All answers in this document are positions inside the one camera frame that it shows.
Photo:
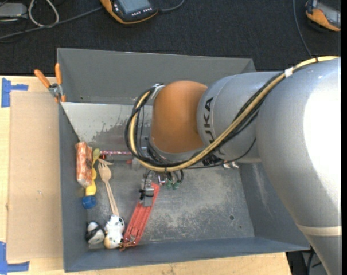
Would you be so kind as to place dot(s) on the grey metal bin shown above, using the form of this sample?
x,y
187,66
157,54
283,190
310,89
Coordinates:
x,y
196,208

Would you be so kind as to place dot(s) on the wooden fork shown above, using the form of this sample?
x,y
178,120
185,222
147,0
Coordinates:
x,y
105,173

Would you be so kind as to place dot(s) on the black cylinder on white bracket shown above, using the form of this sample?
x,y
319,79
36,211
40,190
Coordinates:
x,y
216,160

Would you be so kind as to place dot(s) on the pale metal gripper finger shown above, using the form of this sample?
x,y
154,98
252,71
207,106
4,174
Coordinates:
x,y
148,201
162,179

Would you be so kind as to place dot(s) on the white spotted toy animal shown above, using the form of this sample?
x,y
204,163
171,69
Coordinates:
x,y
115,226

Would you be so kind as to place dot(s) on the brown cardboard board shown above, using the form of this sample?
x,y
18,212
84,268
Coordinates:
x,y
32,168

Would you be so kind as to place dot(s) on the black and white toy animal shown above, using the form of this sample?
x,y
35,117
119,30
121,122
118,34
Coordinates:
x,y
95,233

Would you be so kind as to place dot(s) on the orange and white packet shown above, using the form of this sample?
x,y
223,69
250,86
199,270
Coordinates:
x,y
83,162

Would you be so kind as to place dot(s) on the yellow toy with blue end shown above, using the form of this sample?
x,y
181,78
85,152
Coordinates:
x,y
91,190

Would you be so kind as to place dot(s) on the red patterned stick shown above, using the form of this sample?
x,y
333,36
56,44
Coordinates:
x,y
116,153

